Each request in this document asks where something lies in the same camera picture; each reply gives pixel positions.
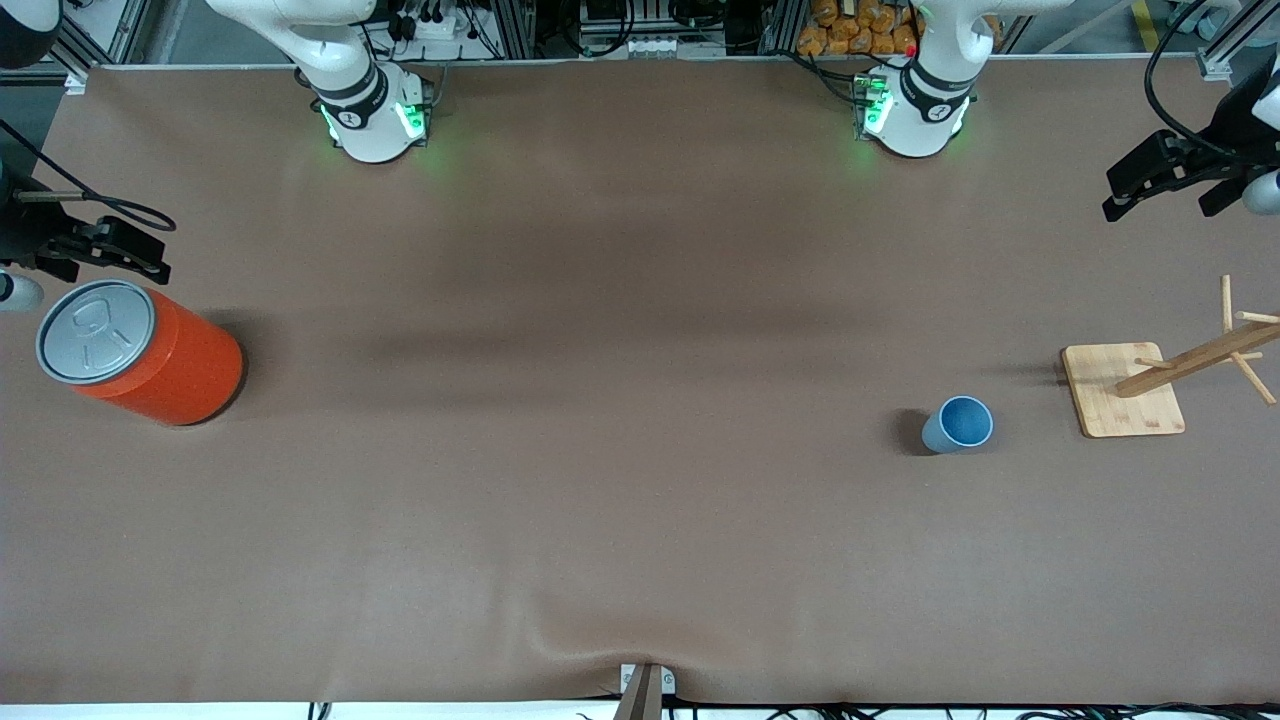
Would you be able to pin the bag of orange items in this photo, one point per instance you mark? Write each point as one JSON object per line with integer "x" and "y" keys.
{"x": 860, "y": 25}

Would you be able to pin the metal table clamp bracket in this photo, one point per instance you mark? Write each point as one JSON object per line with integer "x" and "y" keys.
{"x": 648, "y": 690}

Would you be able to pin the orange can with silver lid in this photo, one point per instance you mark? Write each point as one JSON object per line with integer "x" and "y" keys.
{"x": 180, "y": 370}

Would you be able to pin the aluminium frame profile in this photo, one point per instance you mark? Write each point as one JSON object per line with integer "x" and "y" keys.
{"x": 1225, "y": 55}
{"x": 140, "y": 30}

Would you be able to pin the white power strip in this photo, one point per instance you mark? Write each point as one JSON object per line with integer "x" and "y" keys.
{"x": 435, "y": 22}

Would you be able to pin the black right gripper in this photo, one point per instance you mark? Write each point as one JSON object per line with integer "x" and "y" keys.
{"x": 22, "y": 232}

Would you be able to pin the light blue cup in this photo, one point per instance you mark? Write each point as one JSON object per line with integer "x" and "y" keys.
{"x": 960, "y": 425}

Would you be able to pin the wooden cup rack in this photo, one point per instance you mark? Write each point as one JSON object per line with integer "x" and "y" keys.
{"x": 1120, "y": 395}

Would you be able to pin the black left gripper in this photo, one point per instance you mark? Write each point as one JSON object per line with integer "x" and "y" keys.
{"x": 1226, "y": 148}

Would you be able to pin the brown table mat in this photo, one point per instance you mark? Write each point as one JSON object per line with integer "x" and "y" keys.
{"x": 640, "y": 450}

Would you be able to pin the white connector strip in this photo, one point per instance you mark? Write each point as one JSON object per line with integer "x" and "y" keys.
{"x": 650, "y": 45}

